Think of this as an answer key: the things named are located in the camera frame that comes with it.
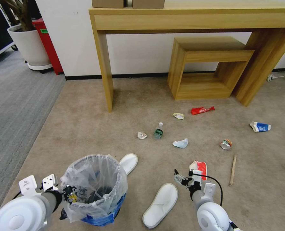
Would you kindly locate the crumpled yellow white wrapper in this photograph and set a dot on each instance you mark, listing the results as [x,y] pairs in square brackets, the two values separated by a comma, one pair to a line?
[178,116]

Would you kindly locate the white plant pot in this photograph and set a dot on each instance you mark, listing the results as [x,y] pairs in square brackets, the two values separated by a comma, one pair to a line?
[33,45]

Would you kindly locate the crushed red white carton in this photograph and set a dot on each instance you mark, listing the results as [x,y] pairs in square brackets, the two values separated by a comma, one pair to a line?
[201,167]

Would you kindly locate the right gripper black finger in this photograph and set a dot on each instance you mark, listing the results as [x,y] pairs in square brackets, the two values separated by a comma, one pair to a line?
[184,183]
[179,176]

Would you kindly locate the long wooden desk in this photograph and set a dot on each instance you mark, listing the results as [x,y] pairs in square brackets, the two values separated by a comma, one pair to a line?
[180,19]

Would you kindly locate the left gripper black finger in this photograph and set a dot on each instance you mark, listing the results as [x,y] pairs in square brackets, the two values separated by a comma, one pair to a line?
[69,190]
[63,214]

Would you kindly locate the crushed blue white carton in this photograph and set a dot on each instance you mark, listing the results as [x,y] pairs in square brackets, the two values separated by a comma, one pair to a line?
[261,127]

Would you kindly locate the brown plant trunk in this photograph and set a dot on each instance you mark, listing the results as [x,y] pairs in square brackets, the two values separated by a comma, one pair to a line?
[24,16]

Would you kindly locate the blue trash bin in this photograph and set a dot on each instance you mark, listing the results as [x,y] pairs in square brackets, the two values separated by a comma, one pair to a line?
[101,216]

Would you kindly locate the white wheeled pot saucer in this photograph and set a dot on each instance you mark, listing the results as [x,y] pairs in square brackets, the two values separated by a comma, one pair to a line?
[40,67]

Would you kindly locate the crushed drink can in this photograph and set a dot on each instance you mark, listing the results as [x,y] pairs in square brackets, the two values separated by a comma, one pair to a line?
[226,144]

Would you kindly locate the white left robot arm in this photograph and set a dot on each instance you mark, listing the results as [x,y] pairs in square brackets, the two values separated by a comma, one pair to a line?
[19,214]

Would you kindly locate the pale blue face mask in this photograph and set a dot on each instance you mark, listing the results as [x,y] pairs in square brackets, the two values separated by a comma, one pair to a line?
[180,143]

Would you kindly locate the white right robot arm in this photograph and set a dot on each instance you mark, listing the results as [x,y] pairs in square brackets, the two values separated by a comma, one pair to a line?
[210,215]

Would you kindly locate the brown cardboard box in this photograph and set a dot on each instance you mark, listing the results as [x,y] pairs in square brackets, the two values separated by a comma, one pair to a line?
[148,3]
[108,3]

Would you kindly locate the thin wooden stick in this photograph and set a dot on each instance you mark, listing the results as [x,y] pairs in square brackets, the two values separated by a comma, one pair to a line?
[233,169]

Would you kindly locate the red snack wrapper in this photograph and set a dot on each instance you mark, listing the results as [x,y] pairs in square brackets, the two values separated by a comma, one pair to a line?
[201,110]

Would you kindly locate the small wooden stool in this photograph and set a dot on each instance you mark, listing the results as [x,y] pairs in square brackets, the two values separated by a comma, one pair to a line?
[197,56]

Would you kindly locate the white slipper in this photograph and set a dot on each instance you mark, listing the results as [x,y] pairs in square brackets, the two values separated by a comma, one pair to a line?
[129,162]
[160,207]

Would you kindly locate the plastic bottle green label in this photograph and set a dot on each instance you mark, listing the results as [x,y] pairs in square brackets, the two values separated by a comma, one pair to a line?
[158,132]

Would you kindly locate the clear plastic bin liner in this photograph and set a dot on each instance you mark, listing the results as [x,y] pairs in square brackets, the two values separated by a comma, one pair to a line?
[118,178]

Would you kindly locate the crumpled printed paper scrap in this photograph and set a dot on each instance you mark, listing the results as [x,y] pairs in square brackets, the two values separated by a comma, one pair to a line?
[141,135]

